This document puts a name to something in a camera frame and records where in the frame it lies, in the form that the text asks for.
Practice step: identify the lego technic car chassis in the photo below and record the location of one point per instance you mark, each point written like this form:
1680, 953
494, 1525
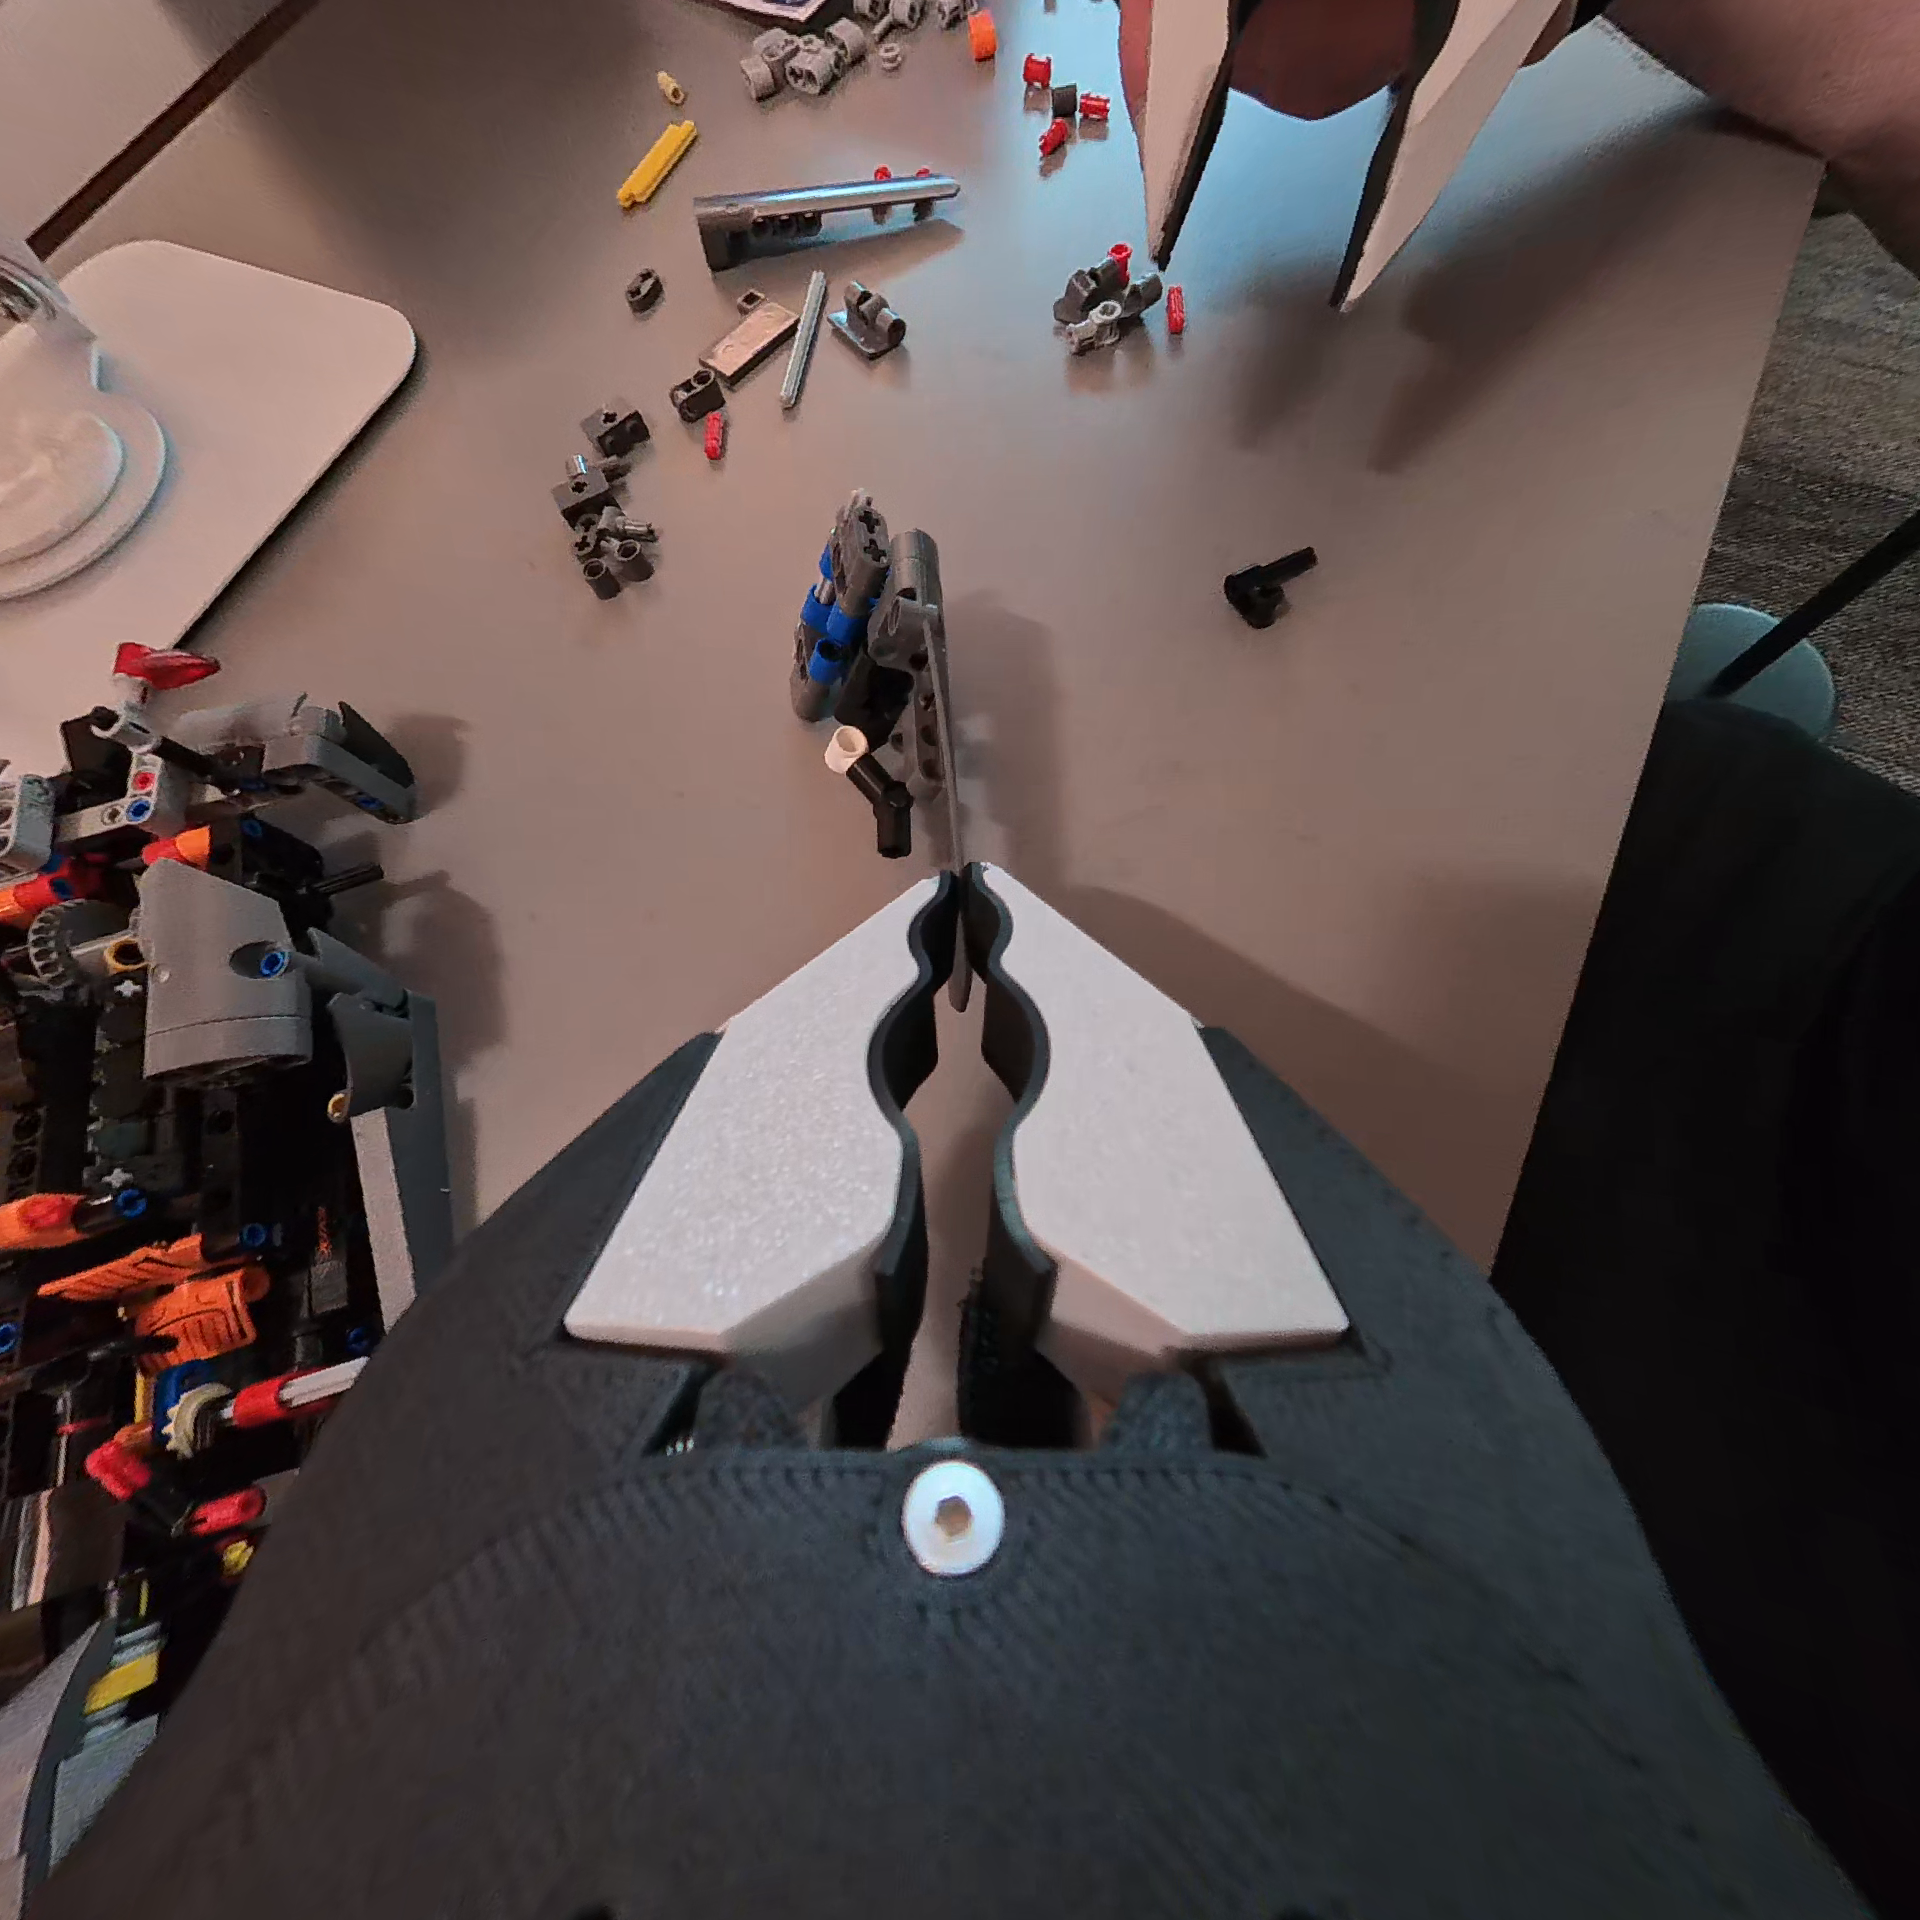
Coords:
194, 1050

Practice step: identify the person's dark trousers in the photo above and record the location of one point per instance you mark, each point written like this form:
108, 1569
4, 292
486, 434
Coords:
1724, 1348

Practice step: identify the grey flat lego plate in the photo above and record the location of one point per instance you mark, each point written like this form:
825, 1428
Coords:
756, 339

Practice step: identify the black lego axle connector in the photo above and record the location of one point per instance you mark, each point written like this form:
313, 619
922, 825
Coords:
1257, 592

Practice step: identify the grey connector assembly red pins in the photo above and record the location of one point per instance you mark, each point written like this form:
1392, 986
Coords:
1102, 292

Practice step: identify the small grey lego bracket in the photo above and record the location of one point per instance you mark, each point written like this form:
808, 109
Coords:
870, 319

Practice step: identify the scattered red lego pins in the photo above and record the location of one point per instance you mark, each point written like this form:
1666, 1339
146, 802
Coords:
1055, 135

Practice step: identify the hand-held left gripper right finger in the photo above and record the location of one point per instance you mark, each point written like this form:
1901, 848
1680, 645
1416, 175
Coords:
1170, 1184

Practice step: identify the person's right hand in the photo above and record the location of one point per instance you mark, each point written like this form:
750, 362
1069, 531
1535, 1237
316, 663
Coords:
1319, 52

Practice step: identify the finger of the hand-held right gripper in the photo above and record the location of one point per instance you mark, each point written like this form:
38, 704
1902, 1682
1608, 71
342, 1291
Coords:
1477, 90
1184, 106

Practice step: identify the blue black lego sub-assembly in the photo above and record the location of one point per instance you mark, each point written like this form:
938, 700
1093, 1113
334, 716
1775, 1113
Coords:
839, 599

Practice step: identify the plain grey lego panel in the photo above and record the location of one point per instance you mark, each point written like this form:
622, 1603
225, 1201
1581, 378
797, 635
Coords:
825, 202

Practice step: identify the cluster of light grey connectors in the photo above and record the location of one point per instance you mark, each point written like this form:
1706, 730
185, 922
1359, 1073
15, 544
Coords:
810, 57

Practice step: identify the round teal stand base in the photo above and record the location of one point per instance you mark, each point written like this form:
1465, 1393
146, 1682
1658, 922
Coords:
1746, 674

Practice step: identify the person's right forearm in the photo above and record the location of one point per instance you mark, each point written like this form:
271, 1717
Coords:
1800, 90

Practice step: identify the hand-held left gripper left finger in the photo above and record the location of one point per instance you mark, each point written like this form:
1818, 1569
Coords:
750, 1171

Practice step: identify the black tripod leg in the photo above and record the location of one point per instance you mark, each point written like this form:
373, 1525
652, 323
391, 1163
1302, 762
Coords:
1829, 592

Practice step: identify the cluster of dark grey connectors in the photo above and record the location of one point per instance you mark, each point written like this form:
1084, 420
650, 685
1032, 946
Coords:
609, 488

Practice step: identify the small black lego connector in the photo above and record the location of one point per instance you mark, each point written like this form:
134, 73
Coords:
644, 291

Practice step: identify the grey long lego axle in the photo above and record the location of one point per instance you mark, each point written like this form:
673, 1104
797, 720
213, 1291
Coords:
805, 339

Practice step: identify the white book stand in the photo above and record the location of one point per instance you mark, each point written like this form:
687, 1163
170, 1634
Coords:
254, 404

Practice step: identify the orange lego piece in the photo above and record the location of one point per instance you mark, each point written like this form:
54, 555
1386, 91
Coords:
983, 36

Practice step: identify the yellow lego axle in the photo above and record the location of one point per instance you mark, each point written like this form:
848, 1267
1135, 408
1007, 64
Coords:
656, 163

